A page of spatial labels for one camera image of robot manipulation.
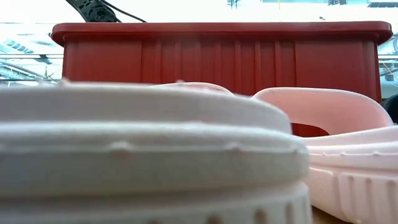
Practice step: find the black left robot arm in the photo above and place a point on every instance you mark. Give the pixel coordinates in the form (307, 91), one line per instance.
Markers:
(93, 11)

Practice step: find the pink slide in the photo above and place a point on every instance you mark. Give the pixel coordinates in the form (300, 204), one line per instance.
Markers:
(342, 109)
(140, 155)

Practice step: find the red plastic bin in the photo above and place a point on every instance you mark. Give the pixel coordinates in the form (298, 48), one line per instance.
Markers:
(217, 62)

